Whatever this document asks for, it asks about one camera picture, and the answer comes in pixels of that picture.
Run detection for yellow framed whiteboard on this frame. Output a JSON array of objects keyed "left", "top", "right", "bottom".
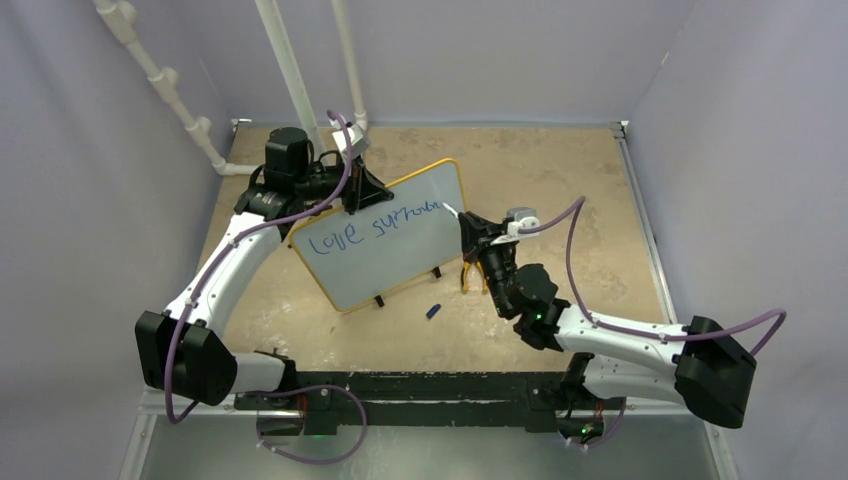
[{"left": 288, "top": 158, "right": 465, "bottom": 312}]

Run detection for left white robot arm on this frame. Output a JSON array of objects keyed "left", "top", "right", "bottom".
[{"left": 134, "top": 123, "right": 394, "bottom": 409}]

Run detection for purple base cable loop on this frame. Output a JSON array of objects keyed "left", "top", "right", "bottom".
[{"left": 254, "top": 386, "right": 369, "bottom": 466}]

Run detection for yellow handled pliers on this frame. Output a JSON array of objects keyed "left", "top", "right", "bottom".
[{"left": 460, "top": 261, "right": 492, "bottom": 295}]

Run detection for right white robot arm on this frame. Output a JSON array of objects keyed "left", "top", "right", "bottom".
[{"left": 456, "top": 212, "right": 757, "bottom": 429}]

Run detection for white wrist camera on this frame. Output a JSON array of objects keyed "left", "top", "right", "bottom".
[
  {"left": 503, "top": 207, "right": 541, "bottom": 243},
  {"left": 332, "top": 123, "right": 371, "bottom": 158}
]

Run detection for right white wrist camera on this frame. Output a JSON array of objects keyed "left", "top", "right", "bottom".
[{"left": 503, "top": 207, "right": 541, "bottom": 243}]

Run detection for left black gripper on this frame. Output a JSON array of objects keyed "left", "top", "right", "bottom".
[{"left": 296, "top": 153, "right": 394, "bottom": 217}]

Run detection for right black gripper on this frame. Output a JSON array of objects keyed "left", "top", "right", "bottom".
[{"left": 461, "top": 211, "right": 520, "bottom": 317}]

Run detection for aluminium frame rail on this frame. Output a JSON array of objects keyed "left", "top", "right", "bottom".
[{"left": 608, "top": 121, "right": 678, "bottom": 324}]

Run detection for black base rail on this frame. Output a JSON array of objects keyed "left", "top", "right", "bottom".
[{"left": 234, "top": 371, "right": 598, "bottom": 435}]

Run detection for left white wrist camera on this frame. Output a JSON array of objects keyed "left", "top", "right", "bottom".
[{"left": 332, "top": 123, "right": 371, "bottom": 158}]

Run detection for white pvc pipe frame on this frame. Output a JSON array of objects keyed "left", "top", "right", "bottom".
[{"left": 94, "top": 1, "right": 334, "bottom": 176}]

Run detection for blue marker cap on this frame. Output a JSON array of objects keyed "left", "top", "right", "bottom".
[{"left": 425, "top": 304, "right": 442, "bottom": 320}]

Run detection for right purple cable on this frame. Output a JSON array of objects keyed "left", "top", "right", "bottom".
[{"left": 523, "top": 195, "right": 788, "bottom": 359}]

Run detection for blue whiteboard marker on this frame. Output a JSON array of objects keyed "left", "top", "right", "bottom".
[{"left": 441, "top": 202, "right": 459, "bottom": 219}]

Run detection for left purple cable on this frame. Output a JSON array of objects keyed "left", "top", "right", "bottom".
[{"left": 163, "top": 109, "right": 354, "bottom": 425}]

